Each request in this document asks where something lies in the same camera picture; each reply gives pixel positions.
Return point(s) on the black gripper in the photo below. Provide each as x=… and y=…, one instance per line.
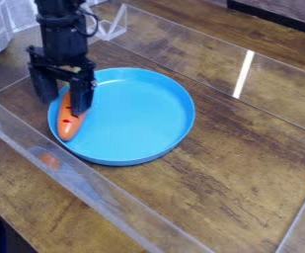
x=61, y=60

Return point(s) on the orange toy carrot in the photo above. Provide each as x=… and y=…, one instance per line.
x=69, y=123

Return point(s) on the blue round tray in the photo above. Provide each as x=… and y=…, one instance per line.
x=142, y=114

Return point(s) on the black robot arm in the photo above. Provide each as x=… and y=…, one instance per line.
x=63, y=14

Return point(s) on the white patterned curtain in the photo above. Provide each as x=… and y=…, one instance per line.
x=18, y=16

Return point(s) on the black bar at top right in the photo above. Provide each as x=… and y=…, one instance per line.
x=266, y=15

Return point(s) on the clear acrylic front barrier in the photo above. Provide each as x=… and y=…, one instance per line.
x=148, y=227

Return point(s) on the clear acrylic corner bracket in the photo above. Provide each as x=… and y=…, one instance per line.
x=111, y=23

